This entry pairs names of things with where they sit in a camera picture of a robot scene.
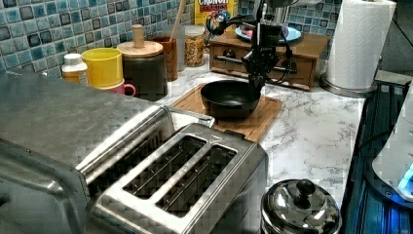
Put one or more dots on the dark canister with wooden lid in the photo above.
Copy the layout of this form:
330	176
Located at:
144	65

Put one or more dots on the yellow cereal box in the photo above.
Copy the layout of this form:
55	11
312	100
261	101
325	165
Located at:
209	13

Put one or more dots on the wooden spoon handle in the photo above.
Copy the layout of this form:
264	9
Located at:
179	15

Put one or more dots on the paper towel roll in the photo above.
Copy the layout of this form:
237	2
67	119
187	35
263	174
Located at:
358	41

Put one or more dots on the white-capped bottle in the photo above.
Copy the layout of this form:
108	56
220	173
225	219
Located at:
74	69

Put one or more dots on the black bowl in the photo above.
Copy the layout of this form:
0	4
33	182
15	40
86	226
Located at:
229	99

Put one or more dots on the upper plush strawberry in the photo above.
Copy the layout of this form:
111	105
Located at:
248	33

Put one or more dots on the clear-lidded cereal jar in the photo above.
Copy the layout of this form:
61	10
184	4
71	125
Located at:
194	45

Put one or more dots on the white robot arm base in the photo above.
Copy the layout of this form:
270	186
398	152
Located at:
390	172

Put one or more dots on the yellow mug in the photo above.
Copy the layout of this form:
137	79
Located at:
105	67

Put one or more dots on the pink mug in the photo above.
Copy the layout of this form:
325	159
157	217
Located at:
122	88

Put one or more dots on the purple plush eggplant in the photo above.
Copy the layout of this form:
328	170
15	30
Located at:
285	31

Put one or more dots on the steel pot with lid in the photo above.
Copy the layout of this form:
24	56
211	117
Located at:
298	206

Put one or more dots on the stainless toaster oven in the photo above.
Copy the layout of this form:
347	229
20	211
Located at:
63	144

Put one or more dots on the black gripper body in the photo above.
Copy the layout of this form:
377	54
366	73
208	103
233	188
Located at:
262	58

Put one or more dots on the stainless two-slot toaster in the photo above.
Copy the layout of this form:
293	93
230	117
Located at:
200	181

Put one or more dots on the paper towel holder base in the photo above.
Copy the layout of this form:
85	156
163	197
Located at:
344	92

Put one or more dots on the light blue plate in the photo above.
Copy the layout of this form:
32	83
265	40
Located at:
293	34

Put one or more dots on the bamboo cutting board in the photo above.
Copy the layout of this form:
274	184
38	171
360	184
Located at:
254	127

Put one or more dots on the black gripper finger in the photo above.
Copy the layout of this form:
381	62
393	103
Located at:
255	85

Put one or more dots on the wooden drawer box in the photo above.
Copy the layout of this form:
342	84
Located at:
226	51

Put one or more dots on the brown wooden utensil holder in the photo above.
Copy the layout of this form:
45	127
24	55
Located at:
170	52

